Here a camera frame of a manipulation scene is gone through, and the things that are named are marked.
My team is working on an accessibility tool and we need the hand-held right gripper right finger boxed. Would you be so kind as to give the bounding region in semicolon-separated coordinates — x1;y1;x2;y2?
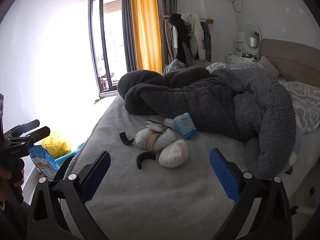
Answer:
209;148;300;240

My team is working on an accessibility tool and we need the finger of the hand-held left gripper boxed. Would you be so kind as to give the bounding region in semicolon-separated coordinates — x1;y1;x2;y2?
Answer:
5;119;40;138
4;126;51;148

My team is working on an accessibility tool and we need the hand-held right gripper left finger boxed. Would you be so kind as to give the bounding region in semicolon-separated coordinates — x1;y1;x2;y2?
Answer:
26;151;112;240

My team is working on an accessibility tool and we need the black curved plastic piece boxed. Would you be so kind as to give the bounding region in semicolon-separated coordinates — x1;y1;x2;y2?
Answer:
136;151;156;170
119;132;135;146

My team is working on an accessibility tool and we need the brown tape roll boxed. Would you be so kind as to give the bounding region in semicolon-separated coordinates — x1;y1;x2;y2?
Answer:
146;133;160;152

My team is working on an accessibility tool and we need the blue tissue pack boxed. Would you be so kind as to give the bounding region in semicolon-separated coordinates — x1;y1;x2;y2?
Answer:
173;112;198;140

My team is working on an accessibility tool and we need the clear bubble wrap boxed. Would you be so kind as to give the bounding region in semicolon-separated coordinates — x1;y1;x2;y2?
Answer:
152;130;177;152

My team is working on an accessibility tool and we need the black and white packet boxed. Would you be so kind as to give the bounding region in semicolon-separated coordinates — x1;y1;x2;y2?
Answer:
146;120;170;132

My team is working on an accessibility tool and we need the person's left hand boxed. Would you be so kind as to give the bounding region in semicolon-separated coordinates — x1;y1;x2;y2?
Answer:
0;168;25;188

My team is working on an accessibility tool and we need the yellow plastic bag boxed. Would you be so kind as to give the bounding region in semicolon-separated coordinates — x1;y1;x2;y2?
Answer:
41;131;73;159

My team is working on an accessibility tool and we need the blue printed packet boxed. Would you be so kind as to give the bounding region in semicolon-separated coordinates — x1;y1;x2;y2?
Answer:
29;144;60;180

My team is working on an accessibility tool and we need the dark grey fleece blanket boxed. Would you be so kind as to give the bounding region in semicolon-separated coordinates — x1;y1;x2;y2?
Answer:
117;66;304;180

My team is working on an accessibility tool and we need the brown pillow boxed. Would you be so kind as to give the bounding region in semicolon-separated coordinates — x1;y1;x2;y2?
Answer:
164;66;210;89

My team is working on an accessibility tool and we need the cloud-patterned pillow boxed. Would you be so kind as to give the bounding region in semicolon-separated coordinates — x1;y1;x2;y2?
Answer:
276;77;320;140

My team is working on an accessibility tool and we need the blue cloud-patterned duvet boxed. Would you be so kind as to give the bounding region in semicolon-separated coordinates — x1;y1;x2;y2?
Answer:
166;59;265;75

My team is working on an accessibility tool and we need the glass balcony door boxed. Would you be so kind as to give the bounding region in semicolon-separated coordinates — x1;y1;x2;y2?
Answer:
86;0;128;98

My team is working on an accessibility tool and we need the white dresser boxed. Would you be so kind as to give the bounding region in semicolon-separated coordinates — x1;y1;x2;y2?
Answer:
226;54;258;64

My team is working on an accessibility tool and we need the beige pillow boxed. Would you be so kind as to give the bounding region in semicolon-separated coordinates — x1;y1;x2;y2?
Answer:
259;56;280;78

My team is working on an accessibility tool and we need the beige headboard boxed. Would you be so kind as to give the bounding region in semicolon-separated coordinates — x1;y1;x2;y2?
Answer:
257;39;320;88

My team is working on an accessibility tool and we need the white shelf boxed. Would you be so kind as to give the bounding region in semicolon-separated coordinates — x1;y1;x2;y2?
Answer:
235;31;245;55

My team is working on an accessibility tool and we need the grey garment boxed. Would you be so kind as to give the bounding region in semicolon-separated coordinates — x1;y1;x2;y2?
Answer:
201;21;213;63

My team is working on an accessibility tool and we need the white table lamp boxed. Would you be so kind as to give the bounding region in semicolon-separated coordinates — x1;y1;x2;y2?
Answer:
249;37;258;60

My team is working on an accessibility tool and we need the white jacket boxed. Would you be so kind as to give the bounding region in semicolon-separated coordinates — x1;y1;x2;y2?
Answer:
180;13;207;62

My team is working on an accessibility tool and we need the beige coat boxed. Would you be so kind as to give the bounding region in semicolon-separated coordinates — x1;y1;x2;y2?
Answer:
164;19;177;67

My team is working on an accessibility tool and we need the yellow curtain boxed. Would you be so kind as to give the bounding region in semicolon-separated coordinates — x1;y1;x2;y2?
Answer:
130;0;163;74

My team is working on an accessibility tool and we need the round mirror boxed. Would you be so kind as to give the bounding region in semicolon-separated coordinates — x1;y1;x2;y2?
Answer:
244;22;262;48

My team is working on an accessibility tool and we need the black garment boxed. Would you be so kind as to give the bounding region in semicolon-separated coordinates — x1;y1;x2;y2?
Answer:
171;13;194;64

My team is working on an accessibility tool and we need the clothes rack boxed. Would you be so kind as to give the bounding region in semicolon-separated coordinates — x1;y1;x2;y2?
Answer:
162;15;215;23

